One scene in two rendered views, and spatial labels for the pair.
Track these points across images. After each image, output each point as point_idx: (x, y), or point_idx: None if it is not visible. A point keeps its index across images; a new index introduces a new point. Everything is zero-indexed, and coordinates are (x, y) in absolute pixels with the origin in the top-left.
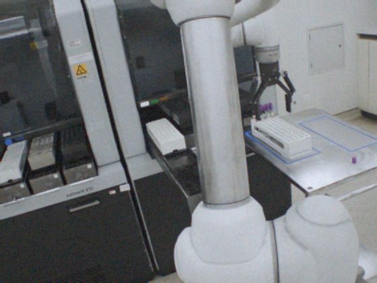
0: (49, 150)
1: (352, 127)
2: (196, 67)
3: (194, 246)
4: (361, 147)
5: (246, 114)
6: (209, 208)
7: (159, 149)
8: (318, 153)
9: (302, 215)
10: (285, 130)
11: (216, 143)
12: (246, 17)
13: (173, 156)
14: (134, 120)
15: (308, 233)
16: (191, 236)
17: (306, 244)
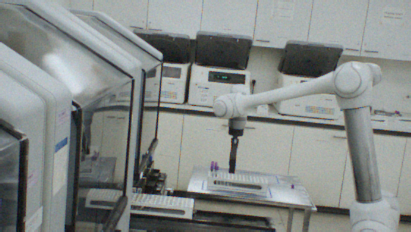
0: None
1: (246, 172)
2: (370, 130)
3: (385, 223)
4: (277, 180)
5: (161, 178)
6: (377, 202)
7: (176, 217)
8: (269, 189)
9: (387, 196)
10: (244, 178)
11: (377, 167)
12: (287, 99)
13: (196, 219)
14: (131, 196)
15: (395, 202)
16: (379, 220)
17: (396, 207)
